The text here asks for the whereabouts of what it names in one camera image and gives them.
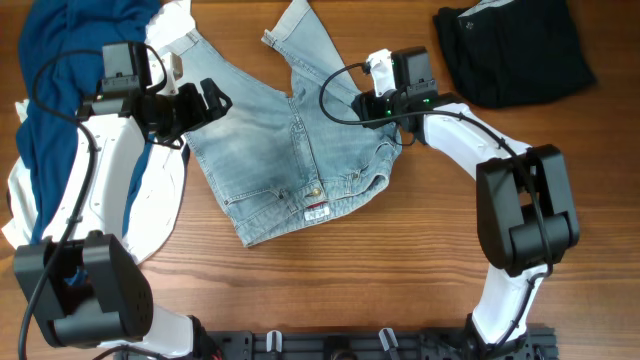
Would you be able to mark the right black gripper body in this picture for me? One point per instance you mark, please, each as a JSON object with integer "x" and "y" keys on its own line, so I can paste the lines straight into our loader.
{"x": 374, "y": 108}

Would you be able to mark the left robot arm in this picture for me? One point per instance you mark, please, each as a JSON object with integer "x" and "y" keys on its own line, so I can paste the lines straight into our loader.
{"x": 83, "y": 288}

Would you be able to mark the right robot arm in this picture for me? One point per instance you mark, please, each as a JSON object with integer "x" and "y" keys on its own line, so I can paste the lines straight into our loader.
{"x": 526, "y": 217}

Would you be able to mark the dark blue shirt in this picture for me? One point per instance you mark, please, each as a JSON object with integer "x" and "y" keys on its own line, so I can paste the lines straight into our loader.
{"x": 46, "y": 143}

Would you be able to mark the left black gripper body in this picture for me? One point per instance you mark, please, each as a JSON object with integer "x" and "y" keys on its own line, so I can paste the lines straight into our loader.
{"x": 180, "y": 113}

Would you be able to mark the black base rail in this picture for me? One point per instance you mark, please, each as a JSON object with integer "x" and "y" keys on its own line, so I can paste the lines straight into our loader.
{"x": 429, "y": 344}

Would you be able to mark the black folded garment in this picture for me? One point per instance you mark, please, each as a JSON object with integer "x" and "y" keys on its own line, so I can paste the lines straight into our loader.
{"x": 510, "y": 53}

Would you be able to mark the light blue denim shorts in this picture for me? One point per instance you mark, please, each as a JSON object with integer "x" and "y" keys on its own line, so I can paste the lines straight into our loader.
{"x": 280, "y": 162}

